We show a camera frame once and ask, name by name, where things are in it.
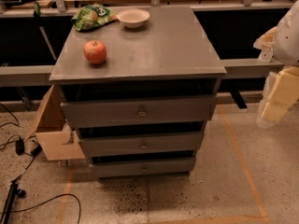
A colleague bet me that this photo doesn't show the green chip bag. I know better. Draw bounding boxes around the green chip bag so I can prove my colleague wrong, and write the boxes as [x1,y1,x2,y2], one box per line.
[71,4,117,32]

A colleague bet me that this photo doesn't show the white paper bowl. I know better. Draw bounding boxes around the white paper bowl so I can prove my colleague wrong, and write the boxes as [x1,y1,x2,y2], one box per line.
[117,8,150,29]

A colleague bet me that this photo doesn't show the red apple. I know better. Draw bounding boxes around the red apple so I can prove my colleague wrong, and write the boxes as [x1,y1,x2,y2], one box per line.
[83,40,107,64]

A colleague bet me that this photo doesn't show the black floor cable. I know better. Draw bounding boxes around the black floor cable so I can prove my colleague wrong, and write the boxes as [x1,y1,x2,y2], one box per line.
[0,193,82,224]

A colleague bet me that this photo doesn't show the grey drawer cabinet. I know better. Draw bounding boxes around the grey drawer cabinet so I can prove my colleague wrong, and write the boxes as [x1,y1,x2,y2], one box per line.
[50,7,225,178]

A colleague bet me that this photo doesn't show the grey metal rail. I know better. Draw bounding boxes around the grey metal rail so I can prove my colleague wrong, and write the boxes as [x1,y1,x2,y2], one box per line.
[0,65,53,87]

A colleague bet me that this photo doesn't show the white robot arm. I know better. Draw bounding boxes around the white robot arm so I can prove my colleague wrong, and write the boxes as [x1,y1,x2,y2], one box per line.
[253,1,299,128]

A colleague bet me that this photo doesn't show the clear sanitizer bottle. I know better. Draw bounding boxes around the clear sanitizer bottle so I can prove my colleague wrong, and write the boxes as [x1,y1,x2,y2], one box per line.
[258,49,273,63]

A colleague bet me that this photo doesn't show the black tripod leg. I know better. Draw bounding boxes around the black tripod leg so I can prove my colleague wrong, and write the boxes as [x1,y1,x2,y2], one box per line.
[0,182,26,224]

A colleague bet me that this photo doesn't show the brown cardboard box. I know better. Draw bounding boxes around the brown cardboard box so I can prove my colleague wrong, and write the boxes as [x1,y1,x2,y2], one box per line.
[24,85,85,161]

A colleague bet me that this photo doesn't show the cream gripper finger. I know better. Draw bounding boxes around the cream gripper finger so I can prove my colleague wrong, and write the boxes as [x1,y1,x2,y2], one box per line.
[256,100,288,128]

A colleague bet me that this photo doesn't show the black power adapter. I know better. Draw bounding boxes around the black power adapter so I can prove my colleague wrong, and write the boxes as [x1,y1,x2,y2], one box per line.
[15,138,24,155]

